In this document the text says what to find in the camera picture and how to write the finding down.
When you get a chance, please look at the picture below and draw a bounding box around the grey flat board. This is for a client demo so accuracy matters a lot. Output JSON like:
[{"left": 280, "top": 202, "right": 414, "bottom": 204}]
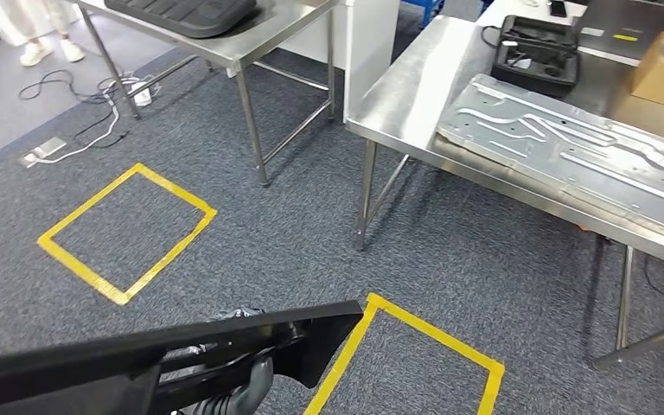
[{"left": 575, "top": 0, "right": 664, "bottom": 67}]

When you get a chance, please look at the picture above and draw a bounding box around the black ribbed plastic panel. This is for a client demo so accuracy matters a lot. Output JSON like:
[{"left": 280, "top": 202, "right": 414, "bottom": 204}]
[{"left": 104, "top": 0, "right": 258, "bottom": 40}]

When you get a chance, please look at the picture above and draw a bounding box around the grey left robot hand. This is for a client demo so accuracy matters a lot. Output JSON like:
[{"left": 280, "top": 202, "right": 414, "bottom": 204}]
[{"left": 233, "top": 357, "right": 276, "bottom": 412}]

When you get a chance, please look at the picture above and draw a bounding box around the metal floor socket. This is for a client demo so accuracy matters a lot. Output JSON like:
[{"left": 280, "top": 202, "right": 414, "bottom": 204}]
[{"left": 19, "top": 137, "right": 68, "bottom": 169}]

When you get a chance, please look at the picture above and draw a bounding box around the yellow floor tape square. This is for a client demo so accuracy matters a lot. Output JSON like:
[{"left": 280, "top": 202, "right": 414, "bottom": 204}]
[
  {"left": 36, "top": 163, "right": 219, "bottom": 306},
  {"left": 303, "top": 293, "right": 506, "bottom": 415}
]

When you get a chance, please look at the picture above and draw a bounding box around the person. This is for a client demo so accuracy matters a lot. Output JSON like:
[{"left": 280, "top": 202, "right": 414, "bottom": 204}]
[{"left": 0, "top": 0, "right": 86, "bottom": 68}]

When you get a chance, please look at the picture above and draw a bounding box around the white cabinet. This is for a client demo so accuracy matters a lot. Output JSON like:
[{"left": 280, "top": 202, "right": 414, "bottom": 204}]
[{"left": 277, "top": 0, "right": 402, "bottom": 125}]

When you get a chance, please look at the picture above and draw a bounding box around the stainless steel table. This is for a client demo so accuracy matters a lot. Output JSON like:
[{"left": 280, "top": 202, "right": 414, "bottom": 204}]
[
  {"left": 73, "top": 0, "right": 342, "bottom": 188},
  {"left": 346, "top": 0, "right": 664, "bottom": 371}
]

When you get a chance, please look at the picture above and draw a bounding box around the white power strip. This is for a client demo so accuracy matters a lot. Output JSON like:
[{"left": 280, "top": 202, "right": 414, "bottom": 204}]
[{"left": 131, "top": 81, "right": 155, "bottom": 108}]

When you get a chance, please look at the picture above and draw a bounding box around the black floor cable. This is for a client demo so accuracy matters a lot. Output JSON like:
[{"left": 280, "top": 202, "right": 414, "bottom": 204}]
[{"left": 18, "top": 68, "right": 138, "bottom": 151}]

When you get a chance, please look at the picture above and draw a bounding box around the black plastic plate part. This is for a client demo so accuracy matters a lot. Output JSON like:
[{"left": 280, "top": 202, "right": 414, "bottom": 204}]
[{"left": 0, "top": 300, "right": 365, "bottom": 415}]

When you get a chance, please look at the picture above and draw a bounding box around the white floor cable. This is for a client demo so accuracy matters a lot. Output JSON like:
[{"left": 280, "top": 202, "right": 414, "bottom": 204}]
[{"left": 34, "top": 86, "right": 153, "bottom": 167}]

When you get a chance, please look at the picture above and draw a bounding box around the black foam tool case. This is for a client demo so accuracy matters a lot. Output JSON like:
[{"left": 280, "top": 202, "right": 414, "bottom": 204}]
[{"left": 490, "top": 15, "right": 582, "bottom": 99}]

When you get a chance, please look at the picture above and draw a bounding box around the stamped sheet metal panel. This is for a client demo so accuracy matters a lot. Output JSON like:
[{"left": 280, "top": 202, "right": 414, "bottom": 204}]
[{"left": 436, "top": 73, "right": 664, "bottom": 242}]

